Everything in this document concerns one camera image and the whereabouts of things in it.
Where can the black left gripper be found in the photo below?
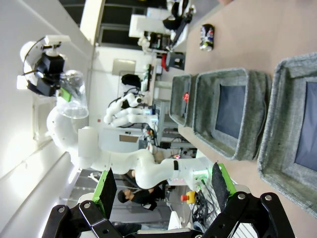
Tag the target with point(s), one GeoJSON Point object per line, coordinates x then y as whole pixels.
{"type": "Point", "coordinates": [49, 72]}

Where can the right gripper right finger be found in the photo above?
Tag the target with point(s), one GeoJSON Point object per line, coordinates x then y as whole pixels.
{"type": "Point", "coordinates": [220, 183]}

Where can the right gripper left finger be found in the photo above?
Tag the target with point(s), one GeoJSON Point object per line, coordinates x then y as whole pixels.
{"type": "Point", "coordinates": [106, 193]}

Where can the clear plastic cup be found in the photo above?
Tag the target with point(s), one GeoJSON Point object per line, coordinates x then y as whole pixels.
{"type": "Point", "coordinates": [76, 109]}

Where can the crushed red soda can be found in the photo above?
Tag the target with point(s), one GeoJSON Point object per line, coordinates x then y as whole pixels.
{"type": "Point", "coordinates": [185, 96]}

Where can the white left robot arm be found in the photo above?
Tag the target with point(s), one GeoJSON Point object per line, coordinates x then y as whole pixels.
{"type": "Point", "coordinates": [138, 163]}

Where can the person's right hand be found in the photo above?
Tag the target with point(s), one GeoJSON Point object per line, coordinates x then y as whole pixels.
{"type": "Point", "coordinates": [226, 2]}

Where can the yellow red emergency stop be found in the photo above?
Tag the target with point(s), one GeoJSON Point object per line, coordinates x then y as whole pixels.
{"type": "Point", "coordinates": [190, 197]}

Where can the bystander in black cap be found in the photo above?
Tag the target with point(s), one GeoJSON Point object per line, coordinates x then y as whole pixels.
{"type": "Point", "coordinates": [143, 198]}

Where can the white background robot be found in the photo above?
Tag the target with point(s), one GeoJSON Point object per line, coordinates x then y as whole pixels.
{"type": "Point", "coordinates": [123, 116]}

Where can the black backpack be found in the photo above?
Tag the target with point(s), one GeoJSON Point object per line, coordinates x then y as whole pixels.
{"type": "Point", "coordinates": [130, 81]}

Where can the grey fabric basket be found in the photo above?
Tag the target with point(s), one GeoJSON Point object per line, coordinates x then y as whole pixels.
{"type": "Point", "coordinates": [250, 111]}
{"type": "Point", "coordinates": [280, 124]}
{"type": "Point", "coordinates": [177, 99]}

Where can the black soda can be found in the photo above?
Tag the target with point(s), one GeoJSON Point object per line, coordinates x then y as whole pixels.
{"type": "Point", "coordinates": [206, 37]}

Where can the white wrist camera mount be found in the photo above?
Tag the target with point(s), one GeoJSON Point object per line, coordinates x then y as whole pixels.
{"type": "Point", "coordinates": [57, 39]}

